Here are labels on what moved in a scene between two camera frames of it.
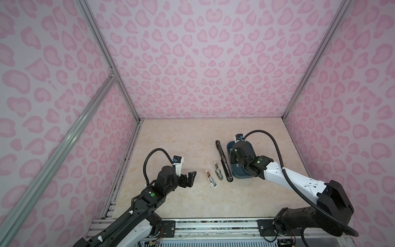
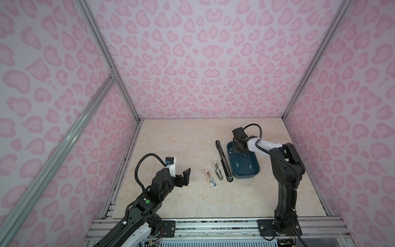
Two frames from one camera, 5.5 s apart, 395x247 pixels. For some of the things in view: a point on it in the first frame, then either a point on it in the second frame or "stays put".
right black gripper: [232, 156] -> [234, 147]
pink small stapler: [211, 179] stays put
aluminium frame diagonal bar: [58, 150] stays put
